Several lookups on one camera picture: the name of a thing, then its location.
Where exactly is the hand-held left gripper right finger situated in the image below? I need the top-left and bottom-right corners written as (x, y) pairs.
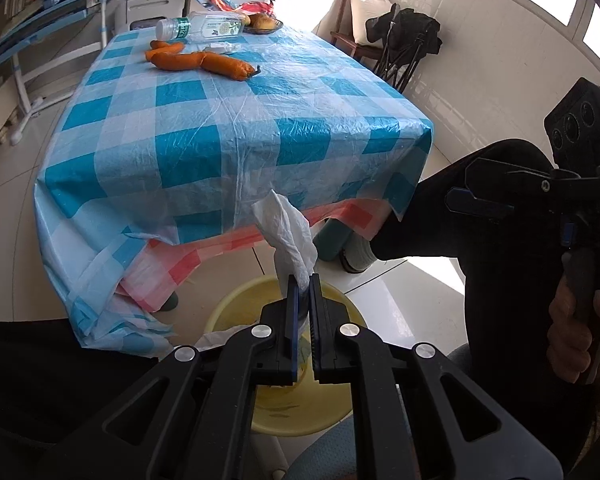
top-left (309, 273), bottom-right (567, 480)

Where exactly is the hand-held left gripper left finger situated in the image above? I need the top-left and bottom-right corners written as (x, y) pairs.
top-left (40, 275), bottom-right (301, 480)

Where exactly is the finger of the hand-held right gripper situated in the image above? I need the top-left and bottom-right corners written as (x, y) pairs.
top-left (464, 157), bottom-right (556, 196)
top-left (444, 186), bottom-right (518, 222)

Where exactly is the white paper wrapper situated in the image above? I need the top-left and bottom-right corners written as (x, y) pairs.
top-left (195, 325), bottom-right (253, 351)

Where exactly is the white tissue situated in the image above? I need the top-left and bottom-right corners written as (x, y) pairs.
top-left (252, 190), bottom-right (318, 291)

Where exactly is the yellow plastic basin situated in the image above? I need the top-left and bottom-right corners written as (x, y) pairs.
top-left (204, 275), bottom-right (367, 437)

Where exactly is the clear plastic bottle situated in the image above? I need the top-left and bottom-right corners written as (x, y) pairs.
top-left (155, 11), bottom-right (247, 42)

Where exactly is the person's right hand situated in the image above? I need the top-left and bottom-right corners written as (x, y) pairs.
top-left (547, 275), bottom-right (600, 391)

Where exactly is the person's right leg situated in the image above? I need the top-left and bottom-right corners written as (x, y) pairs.
top-left (369, 137), bottom-right (600, 480)

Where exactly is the person's leg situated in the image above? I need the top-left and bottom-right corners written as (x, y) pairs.
top-left (0, 317), bottom-right (181, 480)
top-left (369, 137), bottom-right (600, 480)

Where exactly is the red checked tablecloth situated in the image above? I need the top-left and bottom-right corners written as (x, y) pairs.
top-left (117, 197), bottom-right (396, 321)

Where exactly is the black folding chair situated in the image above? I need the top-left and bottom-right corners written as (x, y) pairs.
top-left (365, 4), bottom-right (443, 95)

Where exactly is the wooden chair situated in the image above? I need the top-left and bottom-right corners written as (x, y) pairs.
top-left (330, 0), bottom-right (396, 68)

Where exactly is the blue checked tablecloth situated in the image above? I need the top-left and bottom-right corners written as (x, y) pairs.
top-left (34, 24), bottom-right (435, 358)

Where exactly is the white sack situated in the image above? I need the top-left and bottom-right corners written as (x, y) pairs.
top-left (340, 0), bottom-right (393, 46)

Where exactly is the person's left leg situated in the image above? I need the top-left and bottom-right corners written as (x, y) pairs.
top-left (0, 317), bottom-right (181, 480)

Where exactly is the dark fruit bowl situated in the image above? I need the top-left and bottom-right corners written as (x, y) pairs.
top-left (242, 14), bottom-right (285, 36)

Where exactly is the blue white study desk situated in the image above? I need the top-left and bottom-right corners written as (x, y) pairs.
top-left (0, 0), bottom-right (128, 146)

